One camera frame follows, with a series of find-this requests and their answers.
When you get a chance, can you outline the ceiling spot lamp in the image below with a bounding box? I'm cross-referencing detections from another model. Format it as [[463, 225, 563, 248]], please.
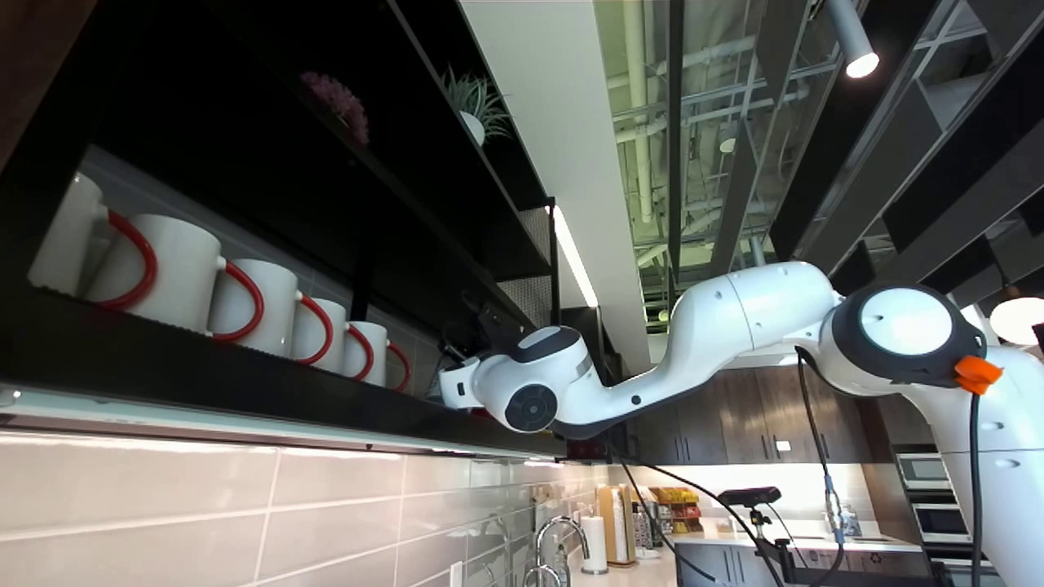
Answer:
[[824, 0, 885, 80]]

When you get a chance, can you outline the white paper towel roll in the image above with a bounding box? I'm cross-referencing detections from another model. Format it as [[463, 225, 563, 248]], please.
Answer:
[[577, 513, 612, 578]]

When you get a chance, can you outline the green plant white pot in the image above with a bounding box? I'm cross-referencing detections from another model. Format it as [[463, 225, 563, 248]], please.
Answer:
[[436, 65, 513, 148]]

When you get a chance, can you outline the white mug red handle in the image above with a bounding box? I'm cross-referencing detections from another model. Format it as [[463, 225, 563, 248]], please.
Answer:
[[80, 209, 228, 335], [343, 317, 393, 388], [291, 291, 352, 368], [204, 254, 303, 357]]

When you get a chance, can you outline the purple flower plant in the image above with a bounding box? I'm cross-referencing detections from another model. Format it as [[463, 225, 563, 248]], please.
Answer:
[[297, 68, 372, 148]]

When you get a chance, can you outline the chrome kitchen faucet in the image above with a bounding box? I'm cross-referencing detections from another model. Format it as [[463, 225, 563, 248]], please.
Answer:
[[519, 509, 590, 587]]

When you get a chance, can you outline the orange cable clip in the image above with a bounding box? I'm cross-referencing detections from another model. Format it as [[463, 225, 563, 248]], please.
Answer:
[[954, 352, 1005, 398]]

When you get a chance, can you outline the steel microwave oven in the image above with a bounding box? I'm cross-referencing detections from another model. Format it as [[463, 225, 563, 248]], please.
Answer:
[[895, 448, 954, 488]]

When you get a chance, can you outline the black camera on stand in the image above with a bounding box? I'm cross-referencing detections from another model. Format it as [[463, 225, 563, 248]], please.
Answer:
[[716, 481, 785, 509]]

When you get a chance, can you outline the wooden knife block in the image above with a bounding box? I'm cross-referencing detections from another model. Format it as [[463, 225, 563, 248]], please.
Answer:
[[594, 481, 641, 567]]

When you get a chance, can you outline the under-shelf light strip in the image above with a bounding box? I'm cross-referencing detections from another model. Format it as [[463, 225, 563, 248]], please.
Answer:
[[0, 379, 567, 460]]

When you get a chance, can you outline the blue white jar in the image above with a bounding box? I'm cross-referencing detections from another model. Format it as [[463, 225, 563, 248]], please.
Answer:
[[824, 499, 863, 539]]

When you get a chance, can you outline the round white ceiling lamp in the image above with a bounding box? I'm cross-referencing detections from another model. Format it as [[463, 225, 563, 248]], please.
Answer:
[[985, 293, 1044, 352]]

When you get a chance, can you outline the black shelf unit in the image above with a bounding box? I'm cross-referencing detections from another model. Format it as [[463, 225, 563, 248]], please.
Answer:
[[0, 0, 634, 460]]

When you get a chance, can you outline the steel built-in oven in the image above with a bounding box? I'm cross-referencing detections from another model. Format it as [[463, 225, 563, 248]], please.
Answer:
[[909, 499, 973, 541]]

